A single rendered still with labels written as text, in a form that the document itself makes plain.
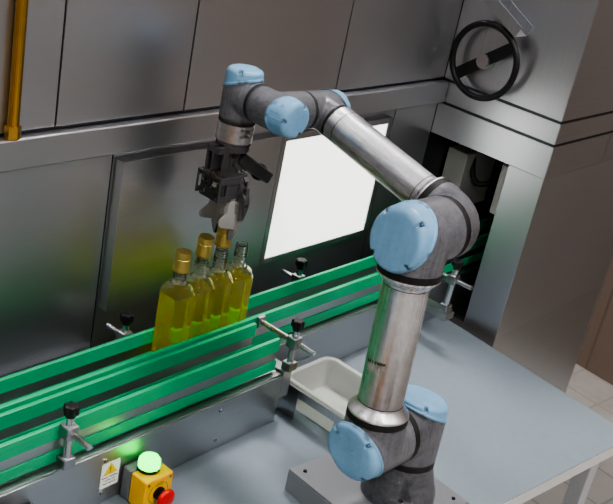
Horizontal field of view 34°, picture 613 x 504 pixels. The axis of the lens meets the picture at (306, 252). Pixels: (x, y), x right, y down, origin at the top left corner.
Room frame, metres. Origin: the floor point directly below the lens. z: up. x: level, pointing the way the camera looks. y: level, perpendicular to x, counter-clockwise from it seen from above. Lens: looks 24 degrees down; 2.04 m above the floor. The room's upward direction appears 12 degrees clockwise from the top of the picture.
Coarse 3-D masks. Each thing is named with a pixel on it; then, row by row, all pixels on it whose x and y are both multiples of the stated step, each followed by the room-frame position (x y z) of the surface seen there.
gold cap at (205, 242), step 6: (204, 234) 1.90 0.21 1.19; (210, 234) 1.91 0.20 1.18; (198, 240) 1.89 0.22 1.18; (204, 240) 1.88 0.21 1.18; (210, 240) 1.88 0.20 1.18; (198, 246) 1.89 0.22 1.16; (204, 246) 1.88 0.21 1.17; (210, 246) 1.89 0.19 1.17; (198, 252) 1.88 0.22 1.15; (204, 252) 1.88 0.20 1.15; (210, 252) 1.89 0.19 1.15; (204, 258) 1.88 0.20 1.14
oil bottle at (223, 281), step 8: (208, 272) 1.93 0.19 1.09; (216, 272) 1.93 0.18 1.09; (224, 272) 1.94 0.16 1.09; (216, 280) 1.92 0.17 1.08; (224, 280) 1.93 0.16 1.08; (232, 280) 1.95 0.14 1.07; (216, 288) 1.91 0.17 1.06; (224, 288) 1.93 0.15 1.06; (216, 296) 1.91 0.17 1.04; (224, 296) 1.93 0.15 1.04; (216, 304) 1.92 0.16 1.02; (224, 304) 1.94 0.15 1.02; (216, 312) 1.92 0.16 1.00; (224, 312) 1.94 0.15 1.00; (216, 320) 1.92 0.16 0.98; (224, 320) 1.94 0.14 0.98; (208, 328) 1.91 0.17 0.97; (216, 328) 1.93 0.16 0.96
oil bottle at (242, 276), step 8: (232, 264) 1.98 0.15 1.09; (232, 272) 1.97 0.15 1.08; (240, 272) 1.97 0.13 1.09; (248, 272) 1.98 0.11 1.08; (240, 280) 1.96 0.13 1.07; (248, 280) 1.98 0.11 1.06; (232, 288) 1.96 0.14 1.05; (240, 288) 1.97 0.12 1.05; (248, 288) 1.99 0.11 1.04; (232, 296) 1.96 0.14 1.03; (240, 296) 1.97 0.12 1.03; (248, 296) 1.99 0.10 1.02; (232, 304) 1.96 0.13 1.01; (240, 304) 1.97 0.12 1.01; (232, 312) 1.96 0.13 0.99; (240, 312) 1.98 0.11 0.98; (232, 320) 1.96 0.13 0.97; (240, 320) 1.98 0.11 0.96
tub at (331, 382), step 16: (304, 368) 2.04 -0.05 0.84; (320, 368) 2.09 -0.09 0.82; (336, 368) 2.10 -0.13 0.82; (352, 368) 2.09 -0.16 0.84; (304, 384) 2.05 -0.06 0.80; (320, 384) 2.09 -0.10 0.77; (336, 384) 2.09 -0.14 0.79; (352, 384) 2.07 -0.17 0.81; (320, 400) 1.92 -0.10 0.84; (336, 400) 2.05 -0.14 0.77
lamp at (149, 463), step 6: (144, 456) 1.58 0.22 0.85; (150, 456) 1.58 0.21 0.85; (156, 456) 1.58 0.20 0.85; (138, 462) 1.57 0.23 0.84; (144, 462) 1.56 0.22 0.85; (150, 462) 1.57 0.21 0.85; (156, 462) 1.57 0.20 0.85; (138, 468) 1.57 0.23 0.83; (144, 468) 1.56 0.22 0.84; (150, 468) 1.56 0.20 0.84; (156, 468) 1.57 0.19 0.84; (144, 474) 1.56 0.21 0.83; (150, 474) 1.56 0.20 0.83
